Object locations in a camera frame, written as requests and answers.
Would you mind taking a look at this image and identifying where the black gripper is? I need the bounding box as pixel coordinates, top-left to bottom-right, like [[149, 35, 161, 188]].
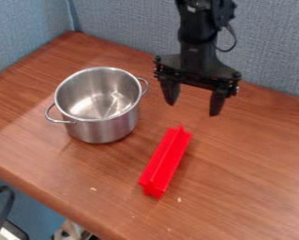
[[153, 42, 241, 116]]

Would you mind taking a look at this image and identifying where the red plastic block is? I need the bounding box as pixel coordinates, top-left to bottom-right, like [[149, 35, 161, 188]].
[[137, 126, 190, 199]]

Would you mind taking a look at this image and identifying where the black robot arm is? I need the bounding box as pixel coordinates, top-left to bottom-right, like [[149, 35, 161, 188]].
[[153, 0, 241, 116]]

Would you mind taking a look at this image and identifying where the light object under table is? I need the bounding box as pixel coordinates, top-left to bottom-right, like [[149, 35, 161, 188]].
[[49, 220, 100, 240]]

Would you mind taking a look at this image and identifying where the metal pot with handles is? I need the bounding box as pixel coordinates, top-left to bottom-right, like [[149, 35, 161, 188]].
[[45, 67, 149, 143]]

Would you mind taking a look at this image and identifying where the black and white chair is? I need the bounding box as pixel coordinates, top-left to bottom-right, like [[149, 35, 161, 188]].
[[0, 186, 29, 240]]

